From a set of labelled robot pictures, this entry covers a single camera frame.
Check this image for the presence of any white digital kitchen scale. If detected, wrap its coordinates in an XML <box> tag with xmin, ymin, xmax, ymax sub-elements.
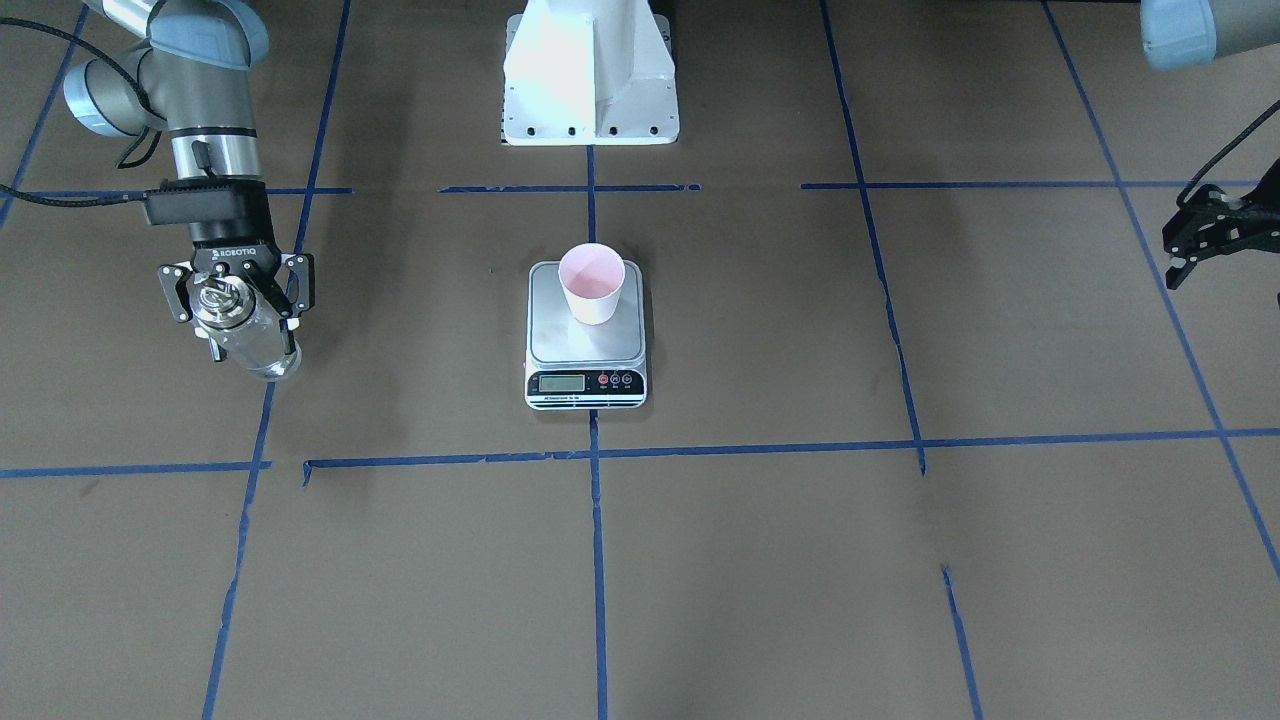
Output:
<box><xmin>524</xmin><ymin>260</ymin><xmax>649</xmax><ymax>411</ymax></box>

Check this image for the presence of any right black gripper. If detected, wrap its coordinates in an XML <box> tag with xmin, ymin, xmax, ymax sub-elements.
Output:
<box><xmin>157</xmin><ymin>241</ymin><xmax>315</xmax><ymax>363</ymax></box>

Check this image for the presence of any pink plastic cup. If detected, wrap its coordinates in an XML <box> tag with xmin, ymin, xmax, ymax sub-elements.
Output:
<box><xmin>557</xmin><ymin>243</ymin><xmax>626</xmax><ymax>325</ymax></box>

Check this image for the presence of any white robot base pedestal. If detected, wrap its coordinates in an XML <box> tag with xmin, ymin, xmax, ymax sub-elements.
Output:
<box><xmin>500</xmin><ymin>1</ymin><xmax>681</xmax><ymax>147</ymax></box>

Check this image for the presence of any clear glass sauce bottle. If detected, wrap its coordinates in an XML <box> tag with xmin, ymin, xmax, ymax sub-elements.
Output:
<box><xmin>191</xmin><ymin>275</ymin><xmax>302</xmax><ymax>382</ymax></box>

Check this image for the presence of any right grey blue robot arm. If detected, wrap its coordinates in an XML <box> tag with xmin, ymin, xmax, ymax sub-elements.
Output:
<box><xmin>63</xmin><ymin>1</ymin><xmax>314</xmax><ymax>380</ymax></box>

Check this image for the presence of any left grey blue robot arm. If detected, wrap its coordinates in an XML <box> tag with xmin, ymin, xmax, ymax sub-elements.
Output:
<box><xmin>1140</xmin><ymin>1</ymin><xmax>1279</xmax><ymax>290</ymax></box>

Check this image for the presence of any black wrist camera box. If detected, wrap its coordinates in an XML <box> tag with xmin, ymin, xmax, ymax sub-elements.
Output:
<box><xmin>143</xmin><ymin>177</ymin><xmax>274</xmax><ymax>243</ymax></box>

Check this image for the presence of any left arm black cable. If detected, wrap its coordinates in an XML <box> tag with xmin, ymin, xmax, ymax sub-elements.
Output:
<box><xmin>1178</xmin><ymin>95</ymin><xmax>1280</xmax><ymax>206</ymax></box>

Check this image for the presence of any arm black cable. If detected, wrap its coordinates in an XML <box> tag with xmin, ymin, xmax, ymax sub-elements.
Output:
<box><xmin>0</xmin><ymin>15</ymin><xmax>166</xmax><ymax>209</ymax></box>
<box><xmin>1178</xmin><ymin>95</ymin><xmax>1280</xmax><ymax>206</ymax></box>

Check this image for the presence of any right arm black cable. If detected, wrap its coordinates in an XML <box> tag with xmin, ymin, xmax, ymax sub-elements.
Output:
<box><xmin>0</xmin><ymin>15</ymin><xmax>166</xmax><ymax>209</ymax></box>

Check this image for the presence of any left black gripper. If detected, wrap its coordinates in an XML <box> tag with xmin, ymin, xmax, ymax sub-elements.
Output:
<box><xmin>1162</xmin><ymin>184</ymin><xmax>1279</xmax><ymax>291</ymax></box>

